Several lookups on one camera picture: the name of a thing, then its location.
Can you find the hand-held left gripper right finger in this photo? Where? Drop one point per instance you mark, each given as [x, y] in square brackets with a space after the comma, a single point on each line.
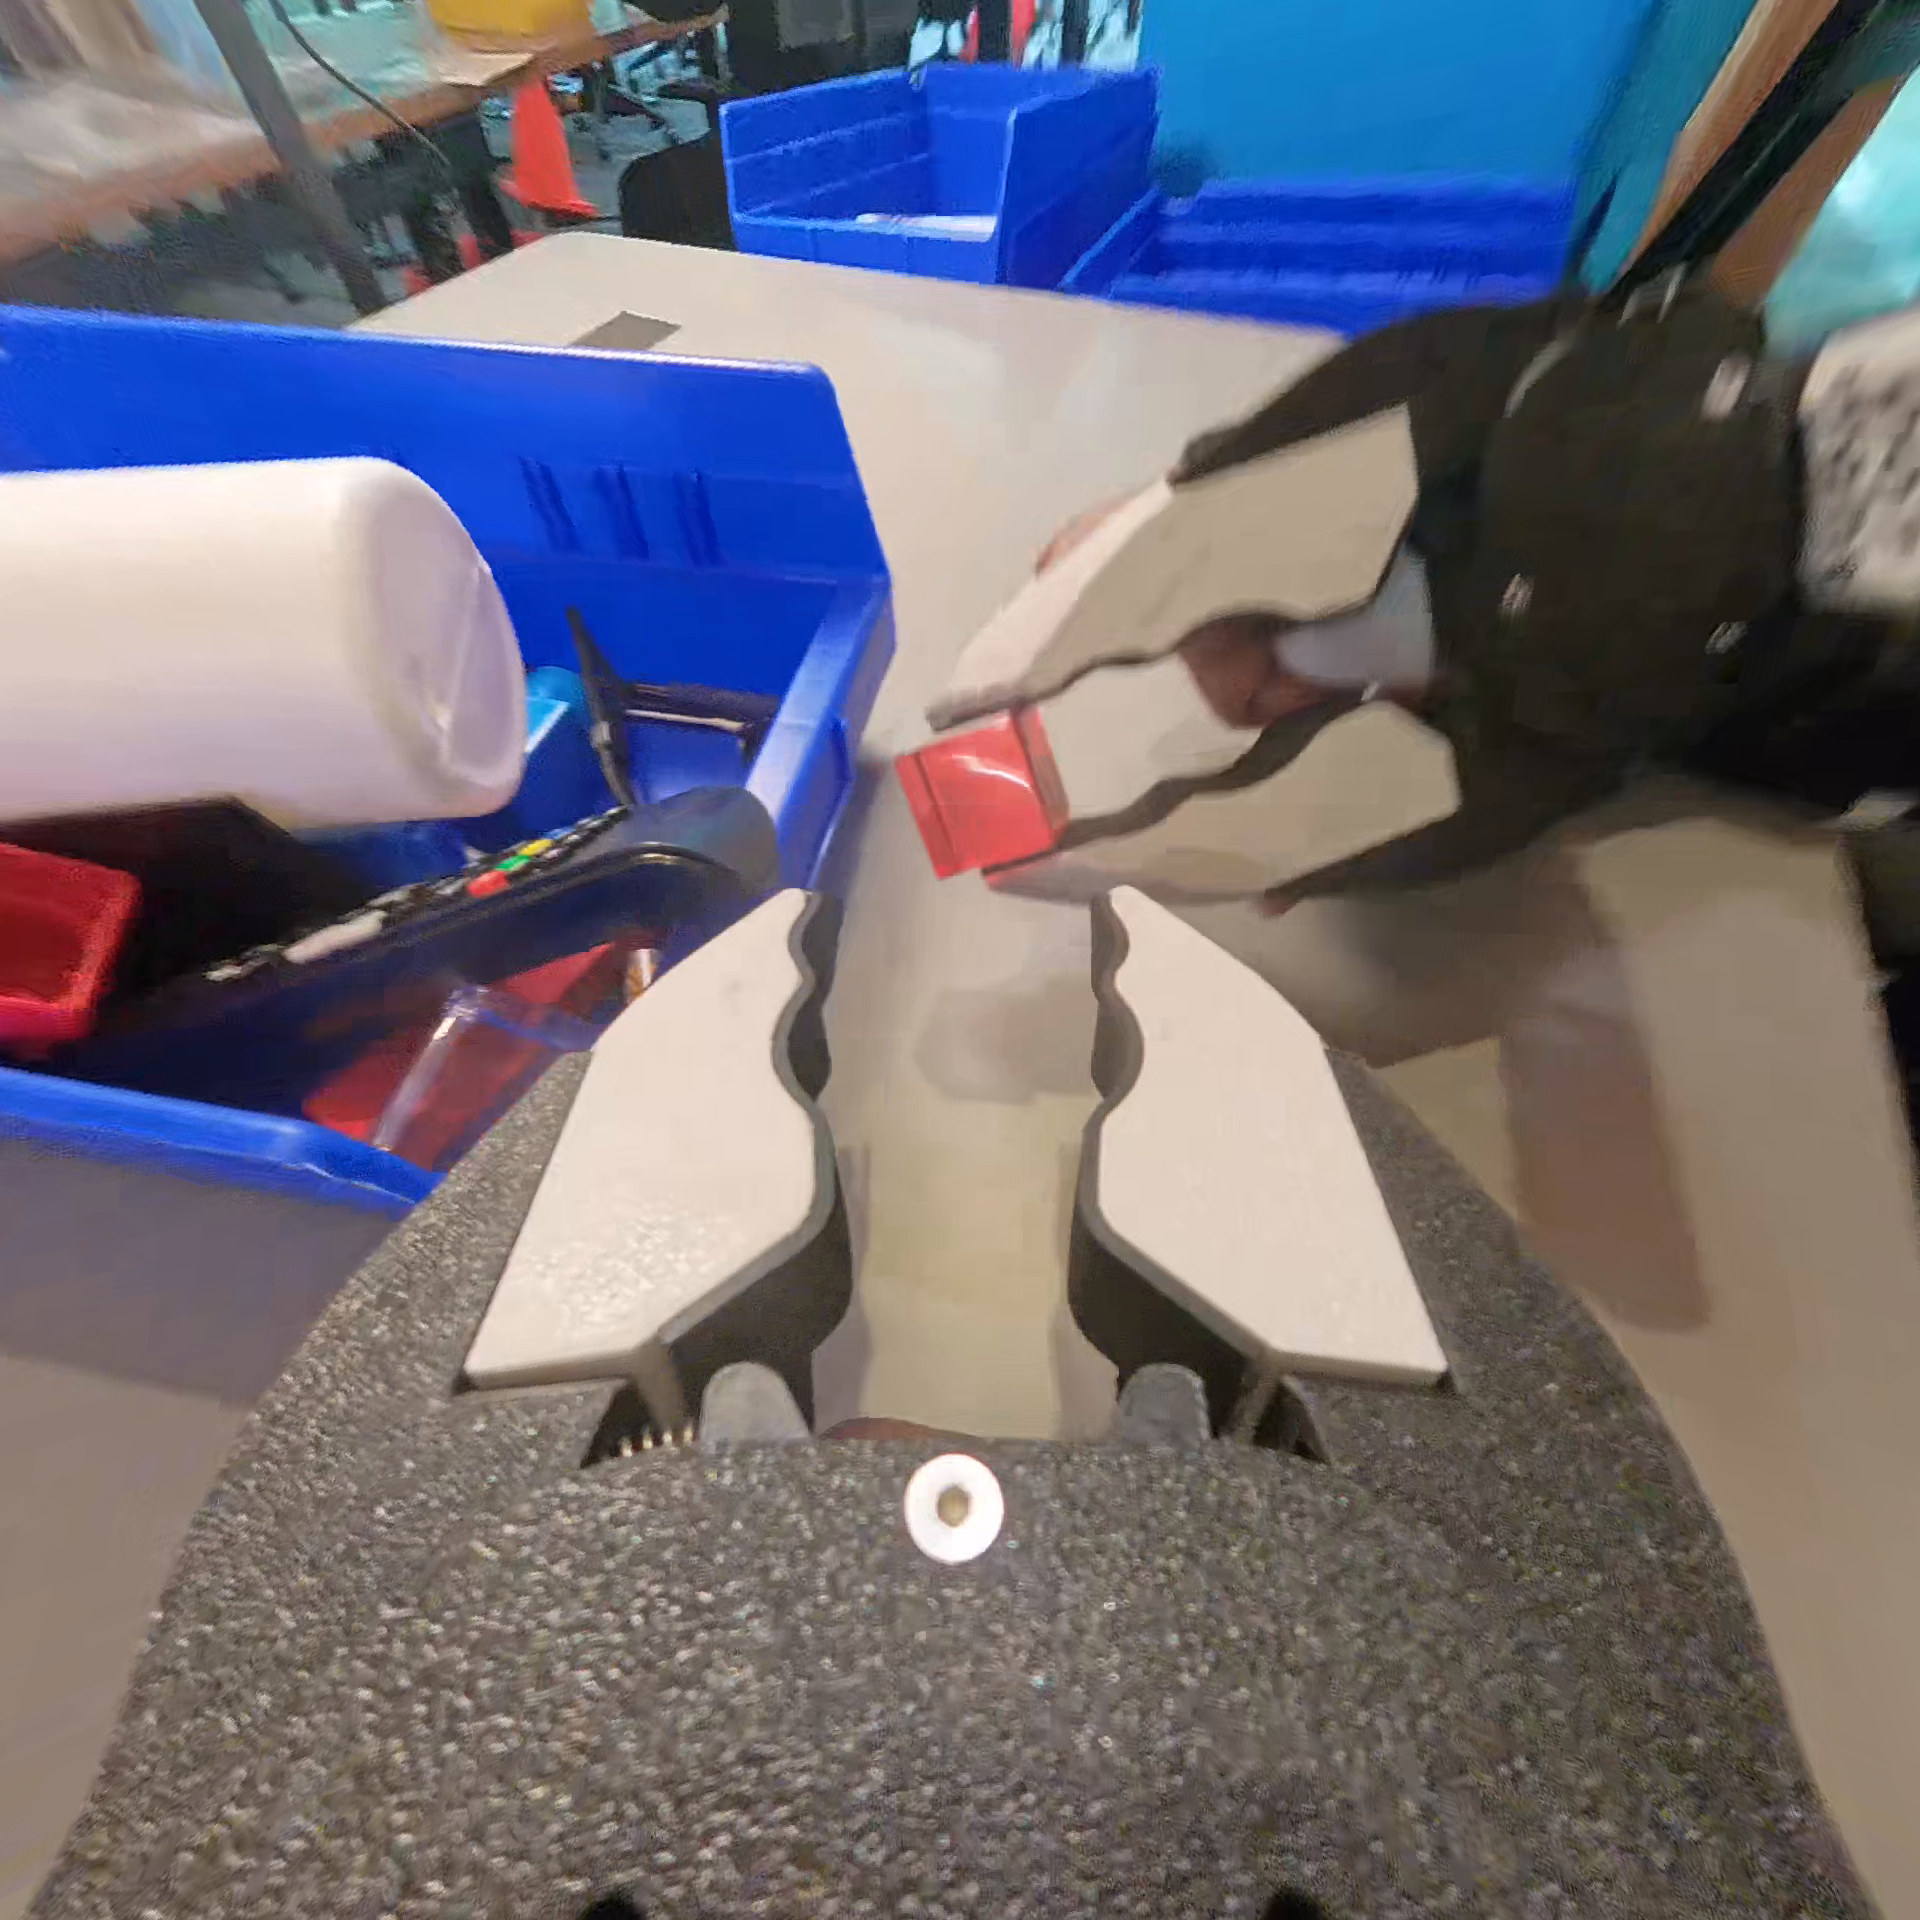
[1258, 1199]

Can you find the white plastic cup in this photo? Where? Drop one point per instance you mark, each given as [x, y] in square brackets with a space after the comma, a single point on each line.
[226, 628]

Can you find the red plastic piece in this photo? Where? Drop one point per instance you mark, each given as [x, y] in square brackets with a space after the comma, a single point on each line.
[361, 1106]

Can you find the red toy building block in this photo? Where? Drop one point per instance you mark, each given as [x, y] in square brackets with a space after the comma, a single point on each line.
[63, 944]

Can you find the light blue foam block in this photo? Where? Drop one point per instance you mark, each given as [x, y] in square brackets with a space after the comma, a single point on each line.
[549, 716]

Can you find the red translucent cube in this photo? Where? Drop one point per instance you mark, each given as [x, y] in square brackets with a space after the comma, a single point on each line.
[983, 798]

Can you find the person's right hand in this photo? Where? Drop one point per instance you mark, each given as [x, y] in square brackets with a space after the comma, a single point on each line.
[1253, 675]

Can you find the wooden work table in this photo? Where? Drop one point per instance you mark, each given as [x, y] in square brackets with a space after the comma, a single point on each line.
[147, 168]

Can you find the wooden post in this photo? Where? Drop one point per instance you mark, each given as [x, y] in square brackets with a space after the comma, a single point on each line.
[1741, 149]

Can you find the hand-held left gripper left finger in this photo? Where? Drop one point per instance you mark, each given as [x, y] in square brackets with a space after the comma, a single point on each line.
[675, 1184]

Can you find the black remote control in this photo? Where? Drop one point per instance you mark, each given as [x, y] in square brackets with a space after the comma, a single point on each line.
[602, 886]

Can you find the yellow plastic bin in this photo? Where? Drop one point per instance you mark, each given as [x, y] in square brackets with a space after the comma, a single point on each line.
[508, 19]

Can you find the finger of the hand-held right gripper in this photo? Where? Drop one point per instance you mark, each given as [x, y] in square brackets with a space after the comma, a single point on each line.
[1305, 811]
[1234, 542]

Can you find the clear acrylic prism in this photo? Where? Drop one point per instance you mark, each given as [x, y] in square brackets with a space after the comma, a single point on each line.
[497, 1035]

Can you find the orange traffic cone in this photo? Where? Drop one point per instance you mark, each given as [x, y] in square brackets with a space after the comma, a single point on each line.
[542, 149]

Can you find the black pole stand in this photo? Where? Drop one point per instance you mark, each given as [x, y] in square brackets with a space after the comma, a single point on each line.
[284, 149]

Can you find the blue corrugated plastic tote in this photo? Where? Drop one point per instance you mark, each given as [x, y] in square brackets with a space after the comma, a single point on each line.
[1353, 88]

